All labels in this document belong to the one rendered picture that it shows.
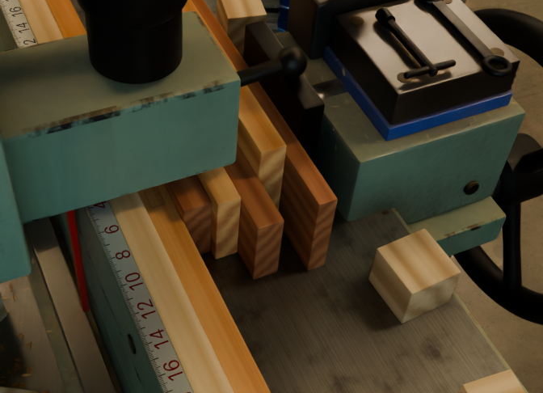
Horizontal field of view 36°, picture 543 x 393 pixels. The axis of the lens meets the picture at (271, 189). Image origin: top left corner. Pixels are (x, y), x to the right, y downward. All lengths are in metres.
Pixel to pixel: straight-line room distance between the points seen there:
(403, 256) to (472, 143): 0.11
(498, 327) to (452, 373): 1.16
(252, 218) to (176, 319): 0.08
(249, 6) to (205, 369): 0.33
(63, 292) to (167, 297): 0.19
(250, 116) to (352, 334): 0.15
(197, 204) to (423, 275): 0.14
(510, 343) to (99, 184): 1.28
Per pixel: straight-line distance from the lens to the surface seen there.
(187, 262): 0.50
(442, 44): 0.57
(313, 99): 0.52
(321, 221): 0.51
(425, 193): 0.60
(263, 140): 0.52
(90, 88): 0.46
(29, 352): 0.64
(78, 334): 0.62
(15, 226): 0.43
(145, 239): 0.50
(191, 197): 0.52
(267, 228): 0.50
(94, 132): 0.45
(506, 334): 1.68
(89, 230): 0.52
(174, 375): 0.44
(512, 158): 0.75
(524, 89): 2.19
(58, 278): 0.65
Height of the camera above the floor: 1.34
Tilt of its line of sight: 48 degrees down
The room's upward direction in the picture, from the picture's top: 7 degrees clockwise
